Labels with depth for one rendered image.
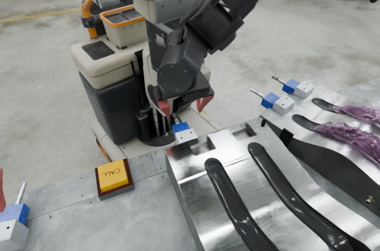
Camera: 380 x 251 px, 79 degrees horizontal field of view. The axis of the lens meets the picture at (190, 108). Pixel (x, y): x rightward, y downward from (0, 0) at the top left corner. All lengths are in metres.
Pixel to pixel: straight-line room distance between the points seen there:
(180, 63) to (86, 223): 0.40
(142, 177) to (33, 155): 1.38
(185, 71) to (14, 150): 1.77
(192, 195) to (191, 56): 0.27
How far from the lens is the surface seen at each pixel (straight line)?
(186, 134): 0.60
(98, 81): 1.02
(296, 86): 0.77
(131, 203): 0.58
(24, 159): 1.93
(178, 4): 0.72
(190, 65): 0.35
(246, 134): 0.61
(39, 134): 2.03
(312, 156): 0.65
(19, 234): 0.61
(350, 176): 0.64
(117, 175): 0.58
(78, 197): 0.63
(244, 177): 0.51
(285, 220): 0.48
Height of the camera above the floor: 1.32
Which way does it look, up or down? 44 degrees down
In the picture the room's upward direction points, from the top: straight up
